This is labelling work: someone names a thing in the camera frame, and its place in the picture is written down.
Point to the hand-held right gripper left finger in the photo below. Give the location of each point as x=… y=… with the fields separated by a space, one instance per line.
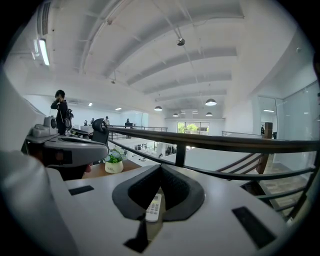
x=100 y=212

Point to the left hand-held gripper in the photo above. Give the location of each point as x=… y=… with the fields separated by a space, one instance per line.
x=25 y=200

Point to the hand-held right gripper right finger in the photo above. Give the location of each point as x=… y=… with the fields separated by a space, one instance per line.
x=220 y=220

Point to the white remote control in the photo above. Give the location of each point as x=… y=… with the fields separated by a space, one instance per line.
x=153 y=210

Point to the person's left hand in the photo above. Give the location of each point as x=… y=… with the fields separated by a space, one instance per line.
x=75 y=172

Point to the black mesh office chair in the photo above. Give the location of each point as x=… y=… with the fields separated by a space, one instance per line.
x=102 y=136

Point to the white pot of pale flowers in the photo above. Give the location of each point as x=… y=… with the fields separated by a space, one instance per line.
x=113 y=168

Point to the grey ceiling-hung fixture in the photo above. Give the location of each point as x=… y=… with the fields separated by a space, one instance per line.
x=113 y=82
x=181 y=42

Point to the dark wooden handrail railing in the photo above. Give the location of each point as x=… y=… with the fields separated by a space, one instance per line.
x=200 y=140

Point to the dark dome pendant lamp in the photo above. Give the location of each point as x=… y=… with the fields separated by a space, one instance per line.
x=209 y=114
x=158 y=108
x=175 y=115
x=210 y=102

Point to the brown wooden stair railing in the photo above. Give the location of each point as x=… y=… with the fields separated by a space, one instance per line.
x=267 y=140

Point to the large bright window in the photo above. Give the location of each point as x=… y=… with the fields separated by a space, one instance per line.
x=192 y=128

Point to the fluorescent tube light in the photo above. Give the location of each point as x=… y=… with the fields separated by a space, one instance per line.
x=44 y=52

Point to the ceiling air vent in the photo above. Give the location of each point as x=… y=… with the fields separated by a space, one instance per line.
x=45 y=20

